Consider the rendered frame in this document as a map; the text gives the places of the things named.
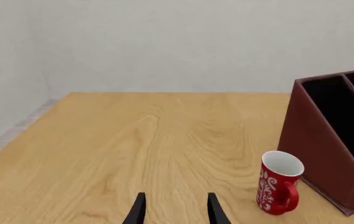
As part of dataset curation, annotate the red mug with white pattern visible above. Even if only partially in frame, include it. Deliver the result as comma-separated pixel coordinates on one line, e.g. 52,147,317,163
256,150,305,217

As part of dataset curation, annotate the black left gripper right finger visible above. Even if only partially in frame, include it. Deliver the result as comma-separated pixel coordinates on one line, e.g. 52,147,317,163
207,192,231,224

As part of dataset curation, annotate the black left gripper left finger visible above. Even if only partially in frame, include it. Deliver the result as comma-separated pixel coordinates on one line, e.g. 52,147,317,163
122,192,146,224

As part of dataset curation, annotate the red-brown desk caddy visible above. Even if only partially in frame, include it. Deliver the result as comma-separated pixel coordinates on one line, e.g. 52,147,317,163
277,67,354,217

